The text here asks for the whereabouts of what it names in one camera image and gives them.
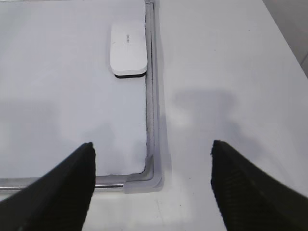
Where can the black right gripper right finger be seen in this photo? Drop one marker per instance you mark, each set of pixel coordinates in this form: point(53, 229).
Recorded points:
point(251, 200)

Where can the white whiteboard with aluminium frame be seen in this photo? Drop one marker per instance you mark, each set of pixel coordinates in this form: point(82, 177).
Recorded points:
point(58, 91)

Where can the white whiteboard eraser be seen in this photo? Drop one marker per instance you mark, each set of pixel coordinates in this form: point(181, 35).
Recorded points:
point(128, 49)

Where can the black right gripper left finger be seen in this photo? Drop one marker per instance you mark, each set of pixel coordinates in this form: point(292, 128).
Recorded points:
point(58, 201)

